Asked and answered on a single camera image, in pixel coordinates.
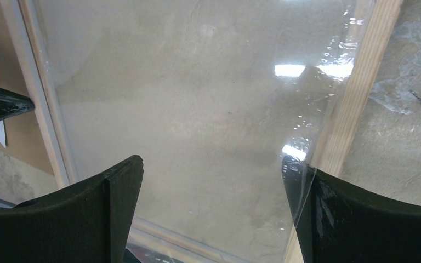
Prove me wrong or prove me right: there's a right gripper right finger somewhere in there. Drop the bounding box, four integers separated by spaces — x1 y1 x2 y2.
281 156 421 262

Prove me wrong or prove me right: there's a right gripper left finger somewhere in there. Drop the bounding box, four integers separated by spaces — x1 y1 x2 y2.
0 155 144 262

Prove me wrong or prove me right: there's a clear glass pane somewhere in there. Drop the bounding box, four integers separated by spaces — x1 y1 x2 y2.
32 0 377 263

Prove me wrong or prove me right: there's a wooden picture frame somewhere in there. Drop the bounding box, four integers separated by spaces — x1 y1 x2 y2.
0 0 403 263

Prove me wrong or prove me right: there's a brown backing board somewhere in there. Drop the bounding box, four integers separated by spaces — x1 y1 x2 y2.
0 6 54 175

